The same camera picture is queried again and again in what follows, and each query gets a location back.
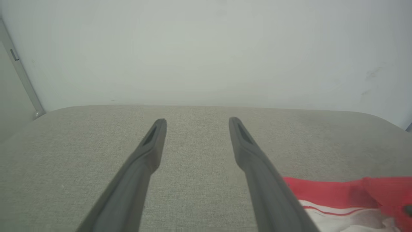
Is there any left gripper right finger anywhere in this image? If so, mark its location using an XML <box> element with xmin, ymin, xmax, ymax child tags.
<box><xmin>229</xmin><ymin>117</ymin><xmax>321</xmax><ymax>232</ymax></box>

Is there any red Bulls basketball jersey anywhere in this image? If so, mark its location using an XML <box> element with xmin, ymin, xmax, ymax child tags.
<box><xmin>283</xmin><ymin>176</ymin><xmax>412</xmax><ymax>232</ymax></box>

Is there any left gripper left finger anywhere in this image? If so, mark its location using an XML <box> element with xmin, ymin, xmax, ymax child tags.
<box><xmin>76</xmin><ymin>118</ymin><xmax>168</xmax><ymax>232</ymax></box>

